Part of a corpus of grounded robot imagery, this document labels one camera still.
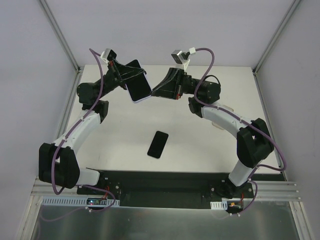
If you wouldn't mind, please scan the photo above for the left aluminium frame post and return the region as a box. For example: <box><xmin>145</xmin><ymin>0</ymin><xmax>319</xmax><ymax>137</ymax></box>
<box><xmin>37</xmin><ymin>0</ymin><xmax>81</xmax><ymax>74</ymax></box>

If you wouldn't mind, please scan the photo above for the left white cable duct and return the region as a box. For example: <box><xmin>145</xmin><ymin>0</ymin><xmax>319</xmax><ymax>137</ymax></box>
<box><xmin>42</xmin><ymin>196</ymin><xmax>120</xmax><ymax>208</ymax></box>

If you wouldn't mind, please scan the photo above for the aluminium rail front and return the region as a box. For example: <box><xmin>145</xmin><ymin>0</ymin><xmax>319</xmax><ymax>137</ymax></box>
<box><xmin>30</xmin><ymin>177</ymin><xmax>302</xmax><ymax>202</ymax></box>

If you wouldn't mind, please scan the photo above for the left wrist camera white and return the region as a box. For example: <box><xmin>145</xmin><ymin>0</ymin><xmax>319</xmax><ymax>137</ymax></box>
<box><xmin>100</xmin><ymin>48</ymin><xmax>117</xmax><ymax>63</ymax></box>

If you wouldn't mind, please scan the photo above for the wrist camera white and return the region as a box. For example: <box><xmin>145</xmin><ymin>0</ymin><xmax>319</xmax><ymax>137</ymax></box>
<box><xmin>171</xmin><ymin>47</ymin><xmax>196</xmax><ymax>71</ymax></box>
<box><xmin>100</xmin><ymin>48</ymin><xmax>117</xmax><ymax>63</ymax></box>

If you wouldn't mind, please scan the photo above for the purple cable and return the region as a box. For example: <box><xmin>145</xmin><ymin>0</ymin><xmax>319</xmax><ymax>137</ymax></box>
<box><xmin>39</xmin><ymin>48</ymin><xmax>118</xmax><ymax>222</ymax></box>
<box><xmin>189</xmin><ymin>47</ymin><xmax>288</xmax><ymax>218</ymax></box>

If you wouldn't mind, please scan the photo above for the right aluminium frame post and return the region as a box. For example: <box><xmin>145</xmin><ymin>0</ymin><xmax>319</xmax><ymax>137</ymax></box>
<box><xmin>252</xmin><ymin>0</ymin><xmax>303</xmax><ymax>76</ymax></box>

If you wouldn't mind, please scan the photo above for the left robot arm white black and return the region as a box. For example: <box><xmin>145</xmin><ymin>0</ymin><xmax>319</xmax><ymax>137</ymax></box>
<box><xmin>38</xmin><ymin>59</ymin><xmax>151</xmax><ymax>195</ymax></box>

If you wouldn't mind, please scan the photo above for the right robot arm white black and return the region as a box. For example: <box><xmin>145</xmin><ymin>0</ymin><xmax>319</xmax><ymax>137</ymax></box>
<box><xmin>151</xmin><ymin>67</ymin><xmax>274</xmax><ymax>199</ymax></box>

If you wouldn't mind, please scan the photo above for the right white cable duct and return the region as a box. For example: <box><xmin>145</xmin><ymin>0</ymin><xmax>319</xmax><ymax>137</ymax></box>
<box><xmin>210</xmin><ymin>200</ymin><xmax>228</xmax><ymax>211</ymax></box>

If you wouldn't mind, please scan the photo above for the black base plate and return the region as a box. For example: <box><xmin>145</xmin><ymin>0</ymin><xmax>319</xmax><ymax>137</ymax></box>
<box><xmin>76</xmin><ymin>170</ymin><xmax>254</xmax><ymax>209</ymax></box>

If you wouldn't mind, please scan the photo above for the beige translucent phone case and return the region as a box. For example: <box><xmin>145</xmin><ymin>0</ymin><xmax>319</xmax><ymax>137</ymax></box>
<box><xmin>211</xmin><ymin>105</ymin><xmax>235</xmax><ymax>131</ymax></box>

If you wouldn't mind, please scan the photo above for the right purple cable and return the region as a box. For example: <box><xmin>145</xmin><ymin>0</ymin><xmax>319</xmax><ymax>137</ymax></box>
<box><xmin>189</xmin><ymin>47</ymin><xmax>288</xmax><ymax>218</ymax></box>

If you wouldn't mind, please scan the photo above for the white cable duct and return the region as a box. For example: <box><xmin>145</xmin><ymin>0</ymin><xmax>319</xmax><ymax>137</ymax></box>
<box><xmin>42</xmin><ymin>196</ymin><xmax>120</xmax><ymax>208</ymax></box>
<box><xmin>210</xmin><ymin>200</ymin><xmax>228</xmax><ymax>211</ymax></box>

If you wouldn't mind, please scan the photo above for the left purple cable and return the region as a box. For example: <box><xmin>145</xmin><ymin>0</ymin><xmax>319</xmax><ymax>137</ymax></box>
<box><xmin>39</xmin><ymin>48</ymin><xmax>118</xmax><ymax>222</ymax></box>

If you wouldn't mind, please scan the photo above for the aluminium frame post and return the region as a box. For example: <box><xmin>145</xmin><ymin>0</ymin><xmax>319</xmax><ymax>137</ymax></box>
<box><xmin>252</xmin><ymin>0</ymin><xmax>303</xmax><ymax>76</ymax></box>
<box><xmin>37</xmin><ymin>0</ymin><xmax>81</xmax><ymax>74</ymax></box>

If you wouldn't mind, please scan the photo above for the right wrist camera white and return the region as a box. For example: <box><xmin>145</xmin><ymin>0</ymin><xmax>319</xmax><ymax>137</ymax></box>
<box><xmin>171</xmin><ymin>47</ymin><xmax>196</xmax><ymax>71</ymax></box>

